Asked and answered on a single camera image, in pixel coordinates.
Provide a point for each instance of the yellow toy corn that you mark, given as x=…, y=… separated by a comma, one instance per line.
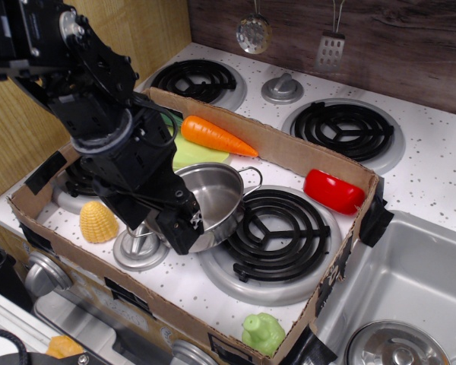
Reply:
x=97, y=223

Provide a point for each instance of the grey front stove knob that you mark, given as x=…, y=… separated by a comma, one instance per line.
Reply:
x=139, y=249

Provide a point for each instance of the grey oven dial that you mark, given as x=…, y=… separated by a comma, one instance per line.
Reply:
x=45, y=276
x=185, y=353

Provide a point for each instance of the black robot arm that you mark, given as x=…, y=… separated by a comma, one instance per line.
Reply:
x=52, y=53

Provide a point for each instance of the grey toy sink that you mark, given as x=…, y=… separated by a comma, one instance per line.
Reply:
x=408, y=276

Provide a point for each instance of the back left black burner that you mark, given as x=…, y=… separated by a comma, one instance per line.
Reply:
x=204, y=80

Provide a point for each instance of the back right black burner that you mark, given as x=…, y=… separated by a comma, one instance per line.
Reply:
x=355, y=129

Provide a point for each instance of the hanging slotted metal spoon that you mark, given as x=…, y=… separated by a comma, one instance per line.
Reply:
x=254, y=32

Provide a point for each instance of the black burner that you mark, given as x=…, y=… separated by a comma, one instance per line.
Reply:
x=279, y=251
x=204, y=80
x=72, y=188
x=355, y=129

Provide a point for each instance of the front right black burner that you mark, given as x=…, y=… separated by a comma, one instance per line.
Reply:
x=279, y=251

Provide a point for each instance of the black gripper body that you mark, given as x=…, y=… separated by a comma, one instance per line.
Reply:
x=132, y=167

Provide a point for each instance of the small steel pot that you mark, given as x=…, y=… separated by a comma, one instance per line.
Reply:
x=219, y=191

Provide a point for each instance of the green toy vegetable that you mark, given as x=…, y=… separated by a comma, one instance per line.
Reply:
x=263, y=333

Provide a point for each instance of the orange toy carrot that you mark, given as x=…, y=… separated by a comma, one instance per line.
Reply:
x=195, y=134

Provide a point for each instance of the cardboard fence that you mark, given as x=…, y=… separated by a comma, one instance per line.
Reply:
x=287, y=154

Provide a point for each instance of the light green plate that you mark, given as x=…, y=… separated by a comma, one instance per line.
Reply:
x=189, y=153

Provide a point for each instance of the grey back stove knob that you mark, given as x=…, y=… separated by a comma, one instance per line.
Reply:
x=282, y=90

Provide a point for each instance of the grey oven dial right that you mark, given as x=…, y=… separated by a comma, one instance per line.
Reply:
x=185, y=353

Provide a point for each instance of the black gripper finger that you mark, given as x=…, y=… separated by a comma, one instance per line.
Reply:
x=179, y=232
x=195, y=218

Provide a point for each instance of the red toy cheese block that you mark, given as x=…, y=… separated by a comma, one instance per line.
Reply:
x=333, y=193

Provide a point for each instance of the grey oven dial left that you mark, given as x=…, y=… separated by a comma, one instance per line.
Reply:
x=45, y=276

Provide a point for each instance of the front left black burner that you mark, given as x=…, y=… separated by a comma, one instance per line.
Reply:
x=72, y=188

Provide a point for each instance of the metal sink drain lid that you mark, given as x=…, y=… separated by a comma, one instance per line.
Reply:
x=393, y=342

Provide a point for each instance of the hanging metal spatula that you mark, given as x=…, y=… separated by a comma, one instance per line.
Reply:
x=331, y=46

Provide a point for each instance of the orange object bottom left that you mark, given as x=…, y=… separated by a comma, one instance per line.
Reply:
x=62, y=346

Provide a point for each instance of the grey stove knob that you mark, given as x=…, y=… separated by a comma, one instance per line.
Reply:
x=282, y=90
x=139, y=249

